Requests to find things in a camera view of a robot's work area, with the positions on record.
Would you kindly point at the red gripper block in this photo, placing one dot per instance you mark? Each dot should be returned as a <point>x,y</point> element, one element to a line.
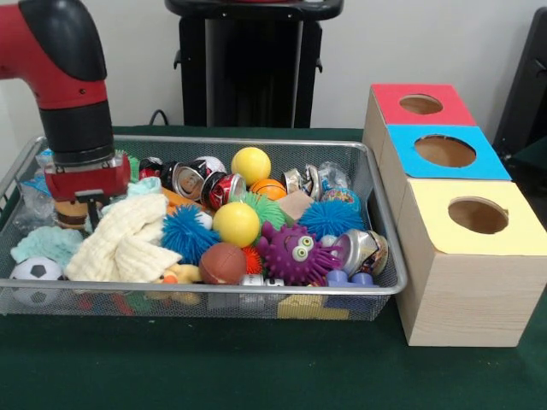
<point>85,181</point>

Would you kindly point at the mint green cloth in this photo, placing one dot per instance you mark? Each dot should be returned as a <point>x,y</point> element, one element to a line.
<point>47,243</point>

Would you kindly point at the crushed red soda can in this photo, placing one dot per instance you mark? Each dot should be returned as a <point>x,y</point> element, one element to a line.
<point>150,170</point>

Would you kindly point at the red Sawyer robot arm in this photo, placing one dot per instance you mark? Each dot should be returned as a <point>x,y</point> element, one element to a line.
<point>64,85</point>

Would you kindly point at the shallow mesh bin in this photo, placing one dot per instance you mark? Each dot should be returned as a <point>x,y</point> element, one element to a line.
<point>213,305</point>

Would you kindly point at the wooden box with three holes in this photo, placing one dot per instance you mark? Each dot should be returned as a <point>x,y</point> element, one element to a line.
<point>470,299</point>

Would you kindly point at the toy hamburger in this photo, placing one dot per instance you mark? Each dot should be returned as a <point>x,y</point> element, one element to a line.
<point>70,215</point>

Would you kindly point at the cream waffle cloth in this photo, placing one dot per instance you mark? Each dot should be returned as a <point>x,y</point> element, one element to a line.
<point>124,243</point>

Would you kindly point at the black and white soccer ball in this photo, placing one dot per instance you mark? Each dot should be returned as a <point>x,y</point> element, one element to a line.
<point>36,269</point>

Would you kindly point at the blue spiky rubber ball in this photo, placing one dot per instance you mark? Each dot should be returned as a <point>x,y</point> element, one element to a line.
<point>331,220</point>
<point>186,232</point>

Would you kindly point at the brown toy football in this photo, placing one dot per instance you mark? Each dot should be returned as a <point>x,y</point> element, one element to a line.
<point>222,264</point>

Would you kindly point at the yellow smiley ball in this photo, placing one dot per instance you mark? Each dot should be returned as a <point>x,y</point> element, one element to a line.
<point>236,224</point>

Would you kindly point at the plain yellow ball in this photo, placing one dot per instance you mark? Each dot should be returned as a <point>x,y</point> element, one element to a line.
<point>251,166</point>

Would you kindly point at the green spiky rubber ball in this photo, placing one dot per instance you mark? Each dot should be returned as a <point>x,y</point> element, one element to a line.
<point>267,209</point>

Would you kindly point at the purple spiky monster toy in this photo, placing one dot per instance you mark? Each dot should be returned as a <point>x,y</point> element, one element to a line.
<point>290,256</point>

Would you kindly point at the dark green table cloth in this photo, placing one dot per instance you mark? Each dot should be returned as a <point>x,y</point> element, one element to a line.
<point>256,367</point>

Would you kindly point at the dark green side-table cloth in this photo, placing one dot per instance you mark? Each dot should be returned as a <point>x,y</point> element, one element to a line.
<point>534,161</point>

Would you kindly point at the black stand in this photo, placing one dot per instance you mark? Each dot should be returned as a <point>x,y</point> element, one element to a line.
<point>525,85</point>

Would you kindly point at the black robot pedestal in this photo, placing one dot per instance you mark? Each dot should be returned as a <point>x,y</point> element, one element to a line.
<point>248,77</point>

